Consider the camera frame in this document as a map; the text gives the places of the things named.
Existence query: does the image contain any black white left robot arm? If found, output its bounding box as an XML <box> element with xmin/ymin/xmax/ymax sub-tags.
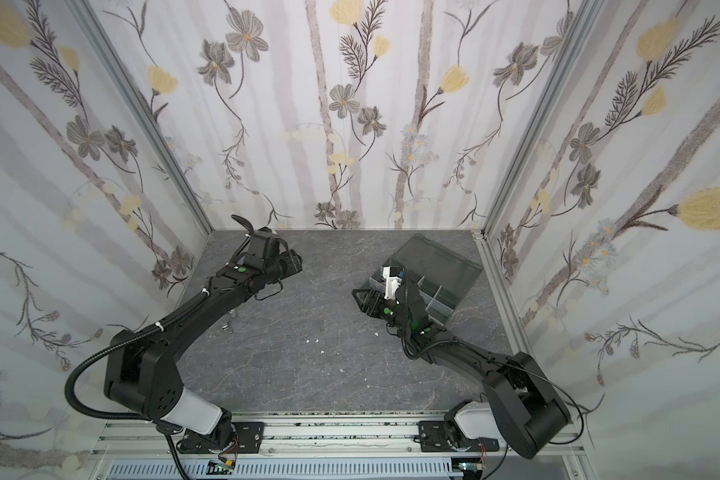
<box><xmin>64</xmin><ymin>216</ymin><xmax>303</xmax><ymax>453</ymax></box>

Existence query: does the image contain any grey compartment organizer box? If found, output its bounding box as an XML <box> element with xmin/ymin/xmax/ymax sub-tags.
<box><xmin>361</xmin><ymin>234</ymin><xmax>482</xmax><ymax>325</ymax></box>

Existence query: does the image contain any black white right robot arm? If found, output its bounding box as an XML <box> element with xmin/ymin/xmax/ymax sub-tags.
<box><xmin>352</xmin><ymin>281</ymin><xmax>573</xmax><ymax>459</ymax></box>

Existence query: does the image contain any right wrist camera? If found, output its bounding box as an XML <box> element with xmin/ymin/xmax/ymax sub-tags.
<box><xmin>381</xmin><ymin>266</ymin><xmax>404</xmax><ymax>300</ymax></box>

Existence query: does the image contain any white slotted cable duct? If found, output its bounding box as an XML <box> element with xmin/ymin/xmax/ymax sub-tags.
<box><xmin>100</xmin><ymin>458</ymin><xmax>463</xmax><ymax>479</ymax></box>

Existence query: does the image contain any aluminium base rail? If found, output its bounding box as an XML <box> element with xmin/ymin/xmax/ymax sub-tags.
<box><xmin>89</xmin><ymin>411</ymin><xmax>595</xmax><ymax>480</ymax></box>

